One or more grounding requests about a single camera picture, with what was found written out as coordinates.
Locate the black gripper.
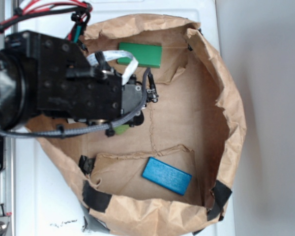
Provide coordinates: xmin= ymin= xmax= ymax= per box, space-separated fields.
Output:
xmin=4 ymin=31 xmax=144 ymax=126

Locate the green plush animal toy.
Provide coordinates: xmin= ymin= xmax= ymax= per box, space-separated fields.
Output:
xmin=113 ymin=124 xmax=130 ymax=135

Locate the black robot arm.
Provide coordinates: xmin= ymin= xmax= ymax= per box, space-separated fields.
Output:
xmin=0 ymin=31 xmax=148 ymax=131

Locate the green wooden block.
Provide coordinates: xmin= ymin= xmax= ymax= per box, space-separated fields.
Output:
xmin=118 ymin=42 xmax=162 ymax=68

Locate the brown paper bag tray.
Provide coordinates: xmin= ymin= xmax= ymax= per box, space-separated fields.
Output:
xmin=39 ymin=14 xmax=246 ymax=236

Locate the blue wooden block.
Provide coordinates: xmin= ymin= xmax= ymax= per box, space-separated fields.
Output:
xmin=142 ymin=157 xmax=192 ymax=196

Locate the white flat ribbon cable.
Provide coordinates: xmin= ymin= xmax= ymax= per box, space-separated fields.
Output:
xmin=86 ymin=50 xmax=139 ymax=86

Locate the grey braided cable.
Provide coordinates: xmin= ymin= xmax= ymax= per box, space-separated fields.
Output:
xmin=0 ymin=67 xmax=153 ymax=140

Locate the red and black wire bundle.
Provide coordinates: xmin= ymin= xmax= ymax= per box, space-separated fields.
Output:
xmin=0 ymin=0 xmax=93 ymax=44

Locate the aluminium frame rail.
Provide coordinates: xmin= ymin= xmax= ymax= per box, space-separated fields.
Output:
xmin=0 ymin=0 xmax=18 ymax=236

